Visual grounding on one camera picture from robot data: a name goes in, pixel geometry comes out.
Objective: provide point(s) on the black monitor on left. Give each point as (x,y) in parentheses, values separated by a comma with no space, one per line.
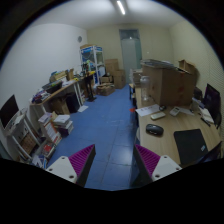
(8,110)

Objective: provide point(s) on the clear plastic water bottle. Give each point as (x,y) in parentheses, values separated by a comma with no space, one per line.
(145,88)

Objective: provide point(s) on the open cardboard box on floor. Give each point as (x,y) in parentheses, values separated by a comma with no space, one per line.
(105,90)

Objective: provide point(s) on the white shelf rack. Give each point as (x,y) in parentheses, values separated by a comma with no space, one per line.
(20,130)

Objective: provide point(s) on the ceiling light tube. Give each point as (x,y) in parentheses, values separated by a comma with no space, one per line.
(121,7)

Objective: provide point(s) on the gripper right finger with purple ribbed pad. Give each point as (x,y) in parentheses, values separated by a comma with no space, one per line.
(148,167)

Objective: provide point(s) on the white curved desk left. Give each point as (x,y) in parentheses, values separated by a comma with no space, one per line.
(43,107)

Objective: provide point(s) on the white remote control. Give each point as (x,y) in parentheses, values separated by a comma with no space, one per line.
(157,116)

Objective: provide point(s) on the large cardboard box on desk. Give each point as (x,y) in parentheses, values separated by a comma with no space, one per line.
(170,87)

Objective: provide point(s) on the blue white claw machine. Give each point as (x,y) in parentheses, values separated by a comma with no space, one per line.
(93,55)

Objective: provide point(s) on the white calculator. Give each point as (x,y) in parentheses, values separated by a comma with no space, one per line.
(175,111)

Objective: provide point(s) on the black computer mouse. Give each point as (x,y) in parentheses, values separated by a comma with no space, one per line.
(154,129)

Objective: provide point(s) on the black mouse pad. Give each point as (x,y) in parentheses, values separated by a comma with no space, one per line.
(191,145)

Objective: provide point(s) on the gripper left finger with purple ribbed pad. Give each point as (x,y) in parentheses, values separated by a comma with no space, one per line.
(76,167)

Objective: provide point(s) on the white paper sheet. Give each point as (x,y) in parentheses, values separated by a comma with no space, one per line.
(148,110)

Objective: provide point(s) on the black monitor on right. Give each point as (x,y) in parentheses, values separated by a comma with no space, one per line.
(212,101)

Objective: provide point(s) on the stacked cardboard boxes by door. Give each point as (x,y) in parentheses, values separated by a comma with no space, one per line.
(112,67)

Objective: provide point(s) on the black stool stand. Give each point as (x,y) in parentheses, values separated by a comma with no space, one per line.
(88,80)

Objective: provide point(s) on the stack of books on floor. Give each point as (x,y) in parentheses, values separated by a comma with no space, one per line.
(63,124)

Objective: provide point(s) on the black laptop corner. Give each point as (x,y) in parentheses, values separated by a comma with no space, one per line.
(214,154)

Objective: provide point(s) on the grey door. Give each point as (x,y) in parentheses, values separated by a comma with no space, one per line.
(131,50)

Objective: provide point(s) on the black monitor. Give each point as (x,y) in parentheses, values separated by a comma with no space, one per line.
(212,101)
(8,110)

